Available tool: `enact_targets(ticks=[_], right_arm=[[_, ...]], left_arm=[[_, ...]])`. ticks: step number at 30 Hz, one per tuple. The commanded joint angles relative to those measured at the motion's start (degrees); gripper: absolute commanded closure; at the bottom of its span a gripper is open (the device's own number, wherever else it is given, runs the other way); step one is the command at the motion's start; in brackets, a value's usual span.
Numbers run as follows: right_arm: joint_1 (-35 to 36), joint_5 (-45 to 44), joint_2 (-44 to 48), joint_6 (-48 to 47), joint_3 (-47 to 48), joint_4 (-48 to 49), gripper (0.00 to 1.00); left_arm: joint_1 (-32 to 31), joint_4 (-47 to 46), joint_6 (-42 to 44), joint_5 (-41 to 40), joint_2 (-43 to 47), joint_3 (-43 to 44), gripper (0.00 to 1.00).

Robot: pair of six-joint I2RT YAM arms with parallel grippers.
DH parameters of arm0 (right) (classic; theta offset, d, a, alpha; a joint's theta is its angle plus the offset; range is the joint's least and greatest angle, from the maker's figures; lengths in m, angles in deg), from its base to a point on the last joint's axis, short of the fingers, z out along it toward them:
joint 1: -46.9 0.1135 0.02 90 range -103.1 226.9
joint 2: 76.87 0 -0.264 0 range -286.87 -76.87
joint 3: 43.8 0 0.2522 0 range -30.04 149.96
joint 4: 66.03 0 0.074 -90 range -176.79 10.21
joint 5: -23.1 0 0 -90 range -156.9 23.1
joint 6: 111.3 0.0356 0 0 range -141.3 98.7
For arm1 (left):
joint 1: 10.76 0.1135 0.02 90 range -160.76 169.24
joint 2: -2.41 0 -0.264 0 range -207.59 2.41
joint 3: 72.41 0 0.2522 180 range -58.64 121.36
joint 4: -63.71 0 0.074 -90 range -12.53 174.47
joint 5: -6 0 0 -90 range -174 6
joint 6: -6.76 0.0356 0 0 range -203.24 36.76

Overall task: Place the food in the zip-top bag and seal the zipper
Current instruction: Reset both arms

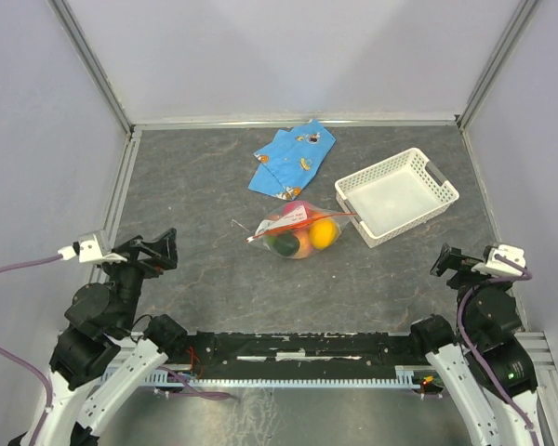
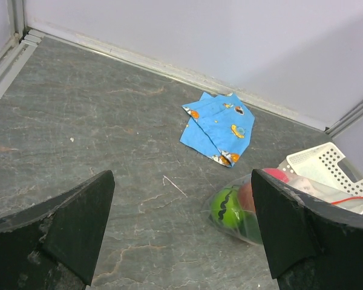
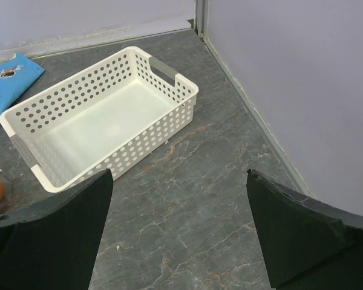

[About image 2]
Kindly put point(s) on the dark green avocado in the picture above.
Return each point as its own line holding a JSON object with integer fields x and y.
{"x": 249, "y": 228}

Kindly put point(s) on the blue patterned cloth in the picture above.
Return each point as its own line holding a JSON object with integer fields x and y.
{"x": 219, "y": 127}

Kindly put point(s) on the clear zip top bag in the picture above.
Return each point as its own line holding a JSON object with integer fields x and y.
{"x": 206, "y": 209}

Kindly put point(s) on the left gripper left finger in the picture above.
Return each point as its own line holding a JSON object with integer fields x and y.
{"x": 56, "y": 244}

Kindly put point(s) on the white plastic basket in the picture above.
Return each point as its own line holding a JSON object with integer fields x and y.
{"x": 319, "y": 172}

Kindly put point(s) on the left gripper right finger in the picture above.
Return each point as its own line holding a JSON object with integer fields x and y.
{"x": 309, "y": 243}

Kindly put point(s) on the green watermelon ball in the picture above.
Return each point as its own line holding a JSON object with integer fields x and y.
{"x": 225, "y": 208}

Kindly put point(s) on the red apple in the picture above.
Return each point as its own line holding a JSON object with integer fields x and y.
{"x": 278, "y": 174}

